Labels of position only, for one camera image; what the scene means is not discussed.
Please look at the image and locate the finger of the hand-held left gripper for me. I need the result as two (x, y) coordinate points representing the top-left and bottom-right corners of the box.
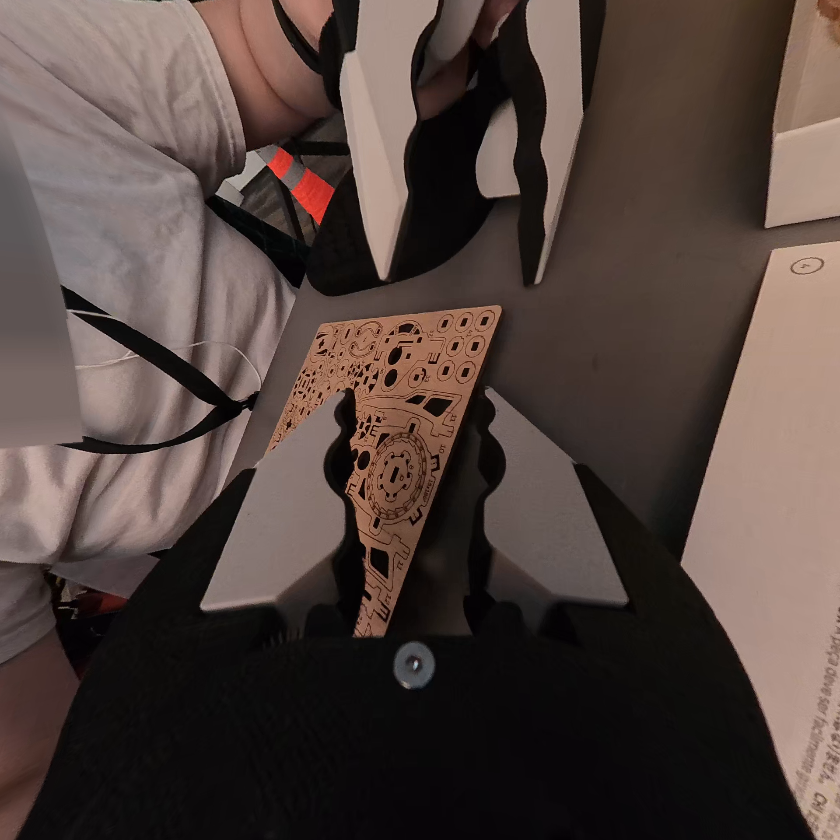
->
(474, 0), (606, 286)
(340, 0), (491, 282)

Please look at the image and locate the black wrist band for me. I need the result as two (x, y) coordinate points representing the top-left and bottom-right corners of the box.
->
(271, 0), (327, 72)

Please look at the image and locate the person's left hand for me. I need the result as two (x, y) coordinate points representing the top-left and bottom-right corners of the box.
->
(419, 0), (524, 122)

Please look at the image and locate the orange reflective strap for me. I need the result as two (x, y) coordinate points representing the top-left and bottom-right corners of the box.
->
(264, 146), (337, 225)

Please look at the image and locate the laser-cut wooden part sheet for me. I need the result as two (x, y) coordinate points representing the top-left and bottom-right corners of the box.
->
(266, 305), (504, 639)

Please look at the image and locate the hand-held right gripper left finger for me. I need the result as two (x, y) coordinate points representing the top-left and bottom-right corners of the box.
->
(199, 388), (362, 634)

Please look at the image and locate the white cardboard tray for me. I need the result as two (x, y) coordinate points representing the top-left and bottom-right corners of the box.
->
(763, 0), (840, 229)

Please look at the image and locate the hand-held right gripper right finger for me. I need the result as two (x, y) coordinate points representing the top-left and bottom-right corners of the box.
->
(467, 386), (631, 630)

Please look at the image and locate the black shoulder strap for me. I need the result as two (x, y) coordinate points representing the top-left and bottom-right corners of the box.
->
(58, 285), (261, 455)

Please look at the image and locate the white instruction booklet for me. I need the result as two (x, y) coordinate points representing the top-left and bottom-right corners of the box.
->
(681, 241), (840, 840)

